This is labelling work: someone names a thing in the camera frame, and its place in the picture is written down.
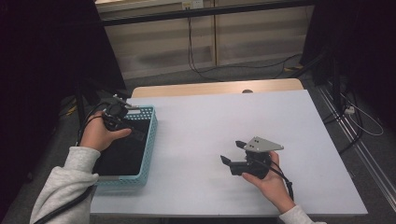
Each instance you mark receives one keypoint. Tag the black pants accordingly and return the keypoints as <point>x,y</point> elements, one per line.
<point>124,155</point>

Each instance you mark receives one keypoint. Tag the black metal beam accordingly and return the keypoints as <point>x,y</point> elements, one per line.
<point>202,12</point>

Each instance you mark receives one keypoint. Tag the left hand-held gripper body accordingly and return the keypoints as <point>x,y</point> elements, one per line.
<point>115,116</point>

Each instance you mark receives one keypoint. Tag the black metal stand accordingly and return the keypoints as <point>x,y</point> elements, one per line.
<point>336,87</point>
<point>81,102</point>

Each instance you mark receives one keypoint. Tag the light blue plastic basket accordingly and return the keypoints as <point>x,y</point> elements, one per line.
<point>149,149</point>

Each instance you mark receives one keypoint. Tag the aluminium floor rail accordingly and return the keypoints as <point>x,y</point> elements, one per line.
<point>367,155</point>

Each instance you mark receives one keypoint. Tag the white plug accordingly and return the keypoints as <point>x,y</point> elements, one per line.
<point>349,110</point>

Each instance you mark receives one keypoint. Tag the black curtain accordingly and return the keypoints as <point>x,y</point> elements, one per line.
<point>361,46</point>
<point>37,77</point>

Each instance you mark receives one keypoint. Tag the person's left hand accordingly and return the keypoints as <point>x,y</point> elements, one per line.
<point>98,135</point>

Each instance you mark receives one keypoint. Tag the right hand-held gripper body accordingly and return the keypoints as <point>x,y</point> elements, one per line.
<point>253,161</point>

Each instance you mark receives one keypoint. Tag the white wall socket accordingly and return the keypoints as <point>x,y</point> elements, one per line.
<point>192,4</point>

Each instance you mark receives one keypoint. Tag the white table cover board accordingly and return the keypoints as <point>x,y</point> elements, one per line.
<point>202,124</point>

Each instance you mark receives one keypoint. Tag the dark round table grommet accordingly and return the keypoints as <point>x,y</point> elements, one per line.
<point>247,91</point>

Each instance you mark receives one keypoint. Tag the light wooden table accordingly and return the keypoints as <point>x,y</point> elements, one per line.
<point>202,88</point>

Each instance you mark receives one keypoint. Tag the person's right hand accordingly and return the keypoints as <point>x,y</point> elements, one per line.
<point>272,183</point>

